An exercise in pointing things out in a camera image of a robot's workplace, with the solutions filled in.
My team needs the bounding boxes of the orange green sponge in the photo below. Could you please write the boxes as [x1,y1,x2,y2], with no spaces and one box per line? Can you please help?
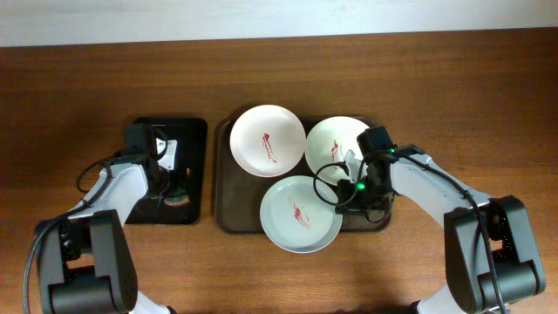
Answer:
[163,195,190,207]

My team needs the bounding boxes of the pale blue plate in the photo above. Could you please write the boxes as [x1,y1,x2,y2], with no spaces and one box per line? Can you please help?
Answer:
[260,175,343,254]

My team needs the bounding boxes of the white plate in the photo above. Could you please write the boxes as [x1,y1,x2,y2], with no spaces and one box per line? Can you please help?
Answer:
[229,105,306,178]
[305,116,369,186]

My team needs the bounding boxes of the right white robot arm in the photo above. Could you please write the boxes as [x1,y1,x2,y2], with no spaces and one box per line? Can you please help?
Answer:
[338,145,547,313]

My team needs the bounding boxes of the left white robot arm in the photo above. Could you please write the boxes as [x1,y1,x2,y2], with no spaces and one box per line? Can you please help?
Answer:
[23,149,174,313]

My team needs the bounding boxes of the small black tray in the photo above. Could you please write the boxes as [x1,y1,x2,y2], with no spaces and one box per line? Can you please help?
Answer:
[126,117,208,225]

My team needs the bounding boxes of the brown plastic serving tray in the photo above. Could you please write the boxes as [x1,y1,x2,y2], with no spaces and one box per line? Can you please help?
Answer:
[214,117,395,234]

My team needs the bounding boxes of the right black cable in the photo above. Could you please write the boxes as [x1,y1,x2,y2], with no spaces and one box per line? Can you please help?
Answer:
[312,160,363,208]

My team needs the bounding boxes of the black cable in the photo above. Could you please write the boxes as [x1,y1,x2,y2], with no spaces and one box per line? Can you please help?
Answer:
[76,154,121,195]
[312,160,363,208]

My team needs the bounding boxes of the left black cable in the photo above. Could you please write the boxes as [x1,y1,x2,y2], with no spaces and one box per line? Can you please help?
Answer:
[76,154,121,195]

